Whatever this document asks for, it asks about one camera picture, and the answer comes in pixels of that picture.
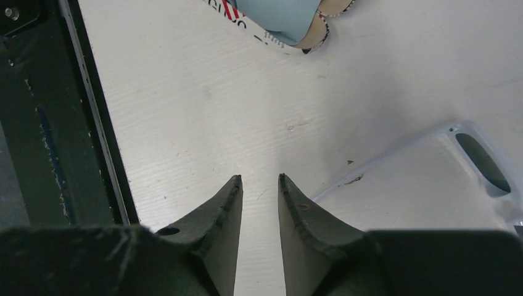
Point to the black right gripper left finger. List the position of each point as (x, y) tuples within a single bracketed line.
[(196, 255)]

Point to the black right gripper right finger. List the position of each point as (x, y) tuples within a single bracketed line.
[(322, 255)]

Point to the flag print glasses case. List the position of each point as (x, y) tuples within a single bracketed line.
[(325, 10)]

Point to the light blue cleaning cloth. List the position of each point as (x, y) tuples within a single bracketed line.
[(295, 22)]

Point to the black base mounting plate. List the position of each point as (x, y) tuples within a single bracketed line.
[(56, 121)]

